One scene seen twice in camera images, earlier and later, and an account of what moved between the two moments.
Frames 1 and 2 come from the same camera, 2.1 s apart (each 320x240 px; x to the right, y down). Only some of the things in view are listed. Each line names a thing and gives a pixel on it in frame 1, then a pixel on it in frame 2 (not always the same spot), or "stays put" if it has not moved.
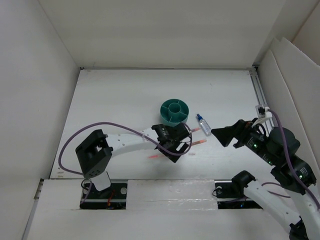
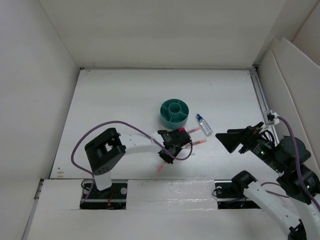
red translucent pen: x=155 y=156 -> x=159 y=169
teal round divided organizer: x=173 y=112 stays put
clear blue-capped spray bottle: x=204 y=126 stays put
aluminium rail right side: x=259 y=92 stays put
